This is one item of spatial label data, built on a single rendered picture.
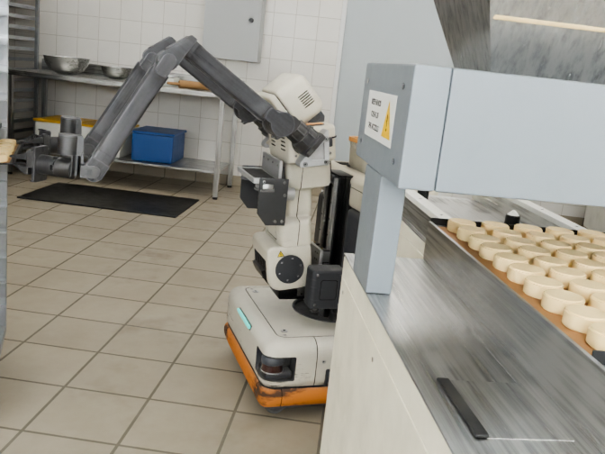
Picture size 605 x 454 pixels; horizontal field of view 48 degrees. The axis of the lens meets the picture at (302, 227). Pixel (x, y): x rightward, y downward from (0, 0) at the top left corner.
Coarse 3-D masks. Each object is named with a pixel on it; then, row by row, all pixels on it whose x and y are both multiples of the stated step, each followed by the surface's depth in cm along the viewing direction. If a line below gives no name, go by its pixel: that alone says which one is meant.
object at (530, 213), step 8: (480, 200) 193; (488, 200) 187; (496, 200) 181; (504, 200) 176; (512, 200) 171; (520, 200) 168; (496, 208) 181; (504, 208) 176; (512, 208) 171; (520, 208) 166; (528, 208) 161; (536, 208) 158; (544, 208) 159; (504, 216) 175; (520, 216) 166; (528, 216) 161; (536, 216) 158; (544, 216) 153; (552, 216) 150; (560, 216) 151; (536, 224) 157; (544, 224) 153; (552, 224) 149; (560, 224) 146; (568, 224) 143; (576, 224) 144
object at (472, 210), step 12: (420, 192) 187; (444, 204) 184; (456, 204) 186; (468, 204) 188; (480, 204) 190; (456, 216) 170; (468, 216) 172; (480, 216) 173; (492, 216) 175; (516, 216) 148; (408, 228) 154; (408, 240) 153; (420, 240) 144; (408, 252) 152; (420, 252) 143
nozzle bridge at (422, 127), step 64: (384, 64) 103; (384, 128) 99; (448, 128) 88; (512, 128) 88; (576, 128) 89; (384, 192) 100; (448, 192) 90; (512, 192) 90; (576, 192) 91; (384, 256) 102
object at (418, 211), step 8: (408, 192) 161; (416, 192) 163; (408, 200) 159; (416, 200) 152; (424, 200) 153; (408, 208) 159; (416, 208) 152; (424, 208) 146; (432, 208) 144; (408, 216) 158; (416, 216) 152; (424, 216) 145; (432, 216) 139; (440, 216) 136; (448, 216) 137; (416, 224) 151; (424, 224) 145; (424, 232) 144
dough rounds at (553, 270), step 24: (456, 240) 117; (480, 240) 110; (504, 240) 113; (528, 240) 113; (552, 240) 115; (576, 240) 118; (600, 240) 120; (504, 264) 99; (528, 264) 97; (552, 264) 100; (576, 264) 102; (600, 264) 102; (528, 288) 89; (552, 288) 88; (576, 288) 90; (600, 288) 89; (552, 312) 83; (576, 312) 78; (600, 312) 79; (576, 336) 76; (600, 336) 72
